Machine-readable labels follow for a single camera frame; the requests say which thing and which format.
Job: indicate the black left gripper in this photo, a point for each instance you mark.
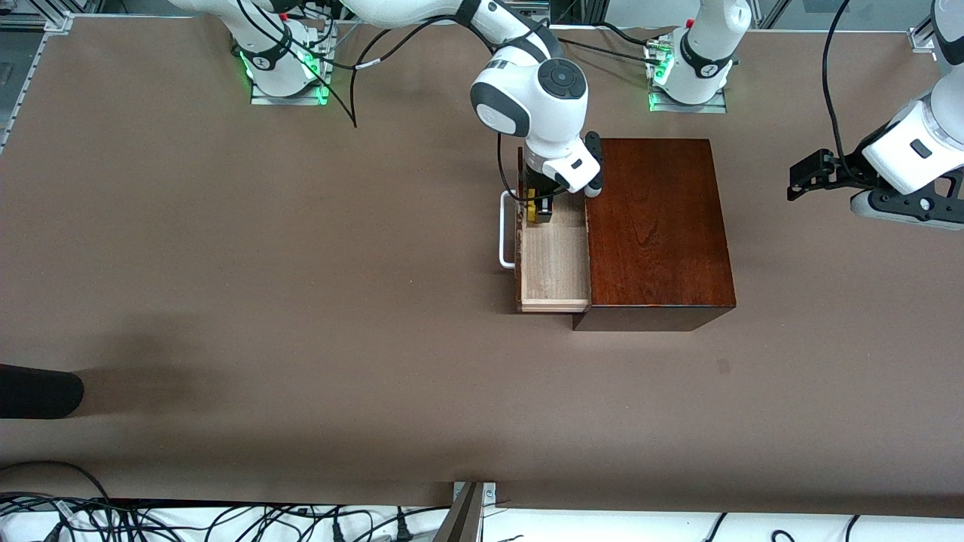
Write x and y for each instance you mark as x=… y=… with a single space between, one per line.
x=845 y=169

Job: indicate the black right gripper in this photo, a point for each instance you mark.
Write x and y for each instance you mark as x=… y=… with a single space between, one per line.
x=538 y=183

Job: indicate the dark brown wooden cabinet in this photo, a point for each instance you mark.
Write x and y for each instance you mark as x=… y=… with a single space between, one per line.
x=663 y=241

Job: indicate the brown paper table cover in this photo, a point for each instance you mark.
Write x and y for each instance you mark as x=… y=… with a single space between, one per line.
x=301 y=301

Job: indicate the dark metal beam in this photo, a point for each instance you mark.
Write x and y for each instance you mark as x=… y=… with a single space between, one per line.
x=463 y=519

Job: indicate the black cylinder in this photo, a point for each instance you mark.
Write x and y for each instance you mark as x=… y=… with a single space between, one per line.
x=38 y=391

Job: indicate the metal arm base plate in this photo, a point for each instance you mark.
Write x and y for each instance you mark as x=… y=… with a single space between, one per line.
x=689 y=109
x=290 y=101

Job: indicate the silver corner bracket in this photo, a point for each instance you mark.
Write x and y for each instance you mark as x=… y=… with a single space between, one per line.
x=45 y=21
x=920 y=39

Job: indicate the silver metal bracket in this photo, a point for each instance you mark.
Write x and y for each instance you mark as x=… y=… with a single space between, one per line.
x=489 y=493

